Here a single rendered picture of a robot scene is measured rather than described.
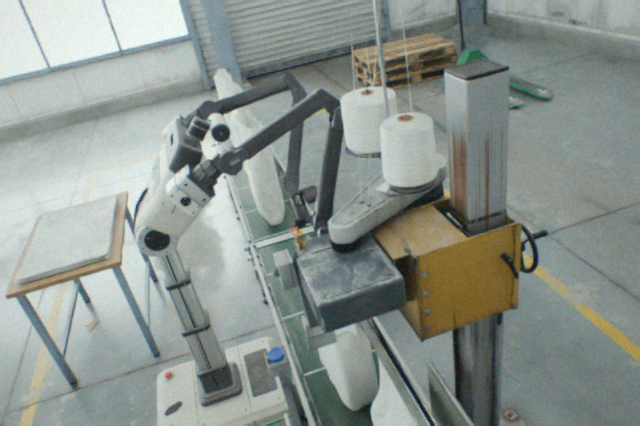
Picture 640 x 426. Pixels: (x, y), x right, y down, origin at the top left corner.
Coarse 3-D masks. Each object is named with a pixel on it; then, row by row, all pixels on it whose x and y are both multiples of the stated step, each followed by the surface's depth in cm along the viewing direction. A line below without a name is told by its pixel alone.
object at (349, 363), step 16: (336, 336) 189; (352, 336) 187; (320, 352) 225; (336, 352) 191; (352, 352) 190; (368, 352) 192; (336, 368) 198; (352, 368) 194; (368, 368) 195; (336, 384) 206; (352, 384) 197; (368, 384) 200; (352, 400) 202; (368, 400) 206
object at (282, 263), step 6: (282, 252) 148; (288, 252) 147; (276, 258) 146; (282, 258) 145; (288, 258) 145; (276, 264) 149; (282, 264) 143; (288, 264) 143; (282, 270) 143; (288, 270) 144; (294, 270) 144; (282, 276) 144; (288, 276) 145; (294, 276) 145; (282, 282) 145; (288, 282) 146; (294, 282) 146; (288, 288) 147
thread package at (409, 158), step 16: (384, 128) 123; (400, 128) 121; (416, 128) 120; (432, 128) 123; (384, 144) 125; (400, 144) 121; (416, 144) 121; (432, 144) 124; (384, 160) 128; (400, 160) 123; (416, 160) 123; (432, 160) 125; (384, 176) 131; (400, 176) 125; (416, 176) 124; (432, 176) 127
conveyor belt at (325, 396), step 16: (288, 240) 330; (272, 256) 317; (272, 272) 303; (272, 288) 289; (288, 304) 275; (288, 320) 264; (304, 336) 252; (304, 352) 242; (304, 368) 234; (320, 368) 232; (320, 384) 224; (320, 400) 217; (336, 400) 215; (320, 416) 210; (336, 416) 208; (352, 416) 207; (368, 416) 206
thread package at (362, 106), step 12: (348, 96) 148; (360, 96) 145; (372, 96) 143; (348, 108) 143; (360, 108) 141; (384, 108) 141; (396, 108) 146; (348, 120) 146; (360, 120) 143; (372, 120) 142; (384, 120) 143; (348, 132) 148; (360, 132) 145; (372, 132) 144; (348, 144) 151; (360, 144) 147; (372, 144) 146
